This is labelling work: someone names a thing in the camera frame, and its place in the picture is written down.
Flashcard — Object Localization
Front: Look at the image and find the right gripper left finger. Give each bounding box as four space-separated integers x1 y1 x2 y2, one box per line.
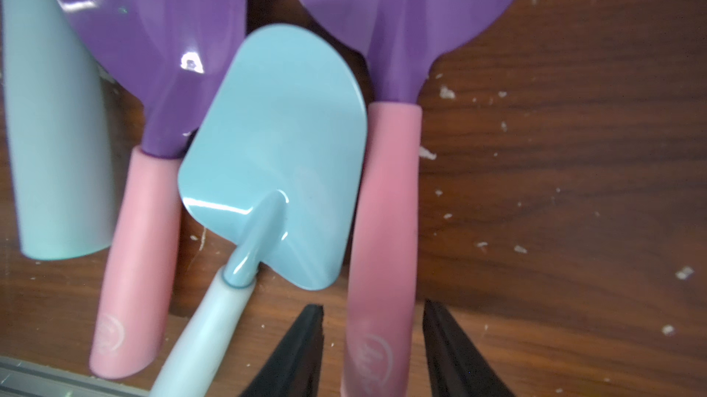
241 304 324 397

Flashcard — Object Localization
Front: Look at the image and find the purple shovel pink handle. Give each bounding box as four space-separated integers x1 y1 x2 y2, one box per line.
58 0 248 380
300 0 513 396

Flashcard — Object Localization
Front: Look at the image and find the teal shovel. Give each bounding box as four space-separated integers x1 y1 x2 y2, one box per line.
2 0 117 261
150 23 367 396

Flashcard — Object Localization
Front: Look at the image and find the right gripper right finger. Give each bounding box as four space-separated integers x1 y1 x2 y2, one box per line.
423 299 514 396

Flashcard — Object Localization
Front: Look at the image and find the aluminium front rail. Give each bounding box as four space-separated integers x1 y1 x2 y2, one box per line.
1 356 148 397

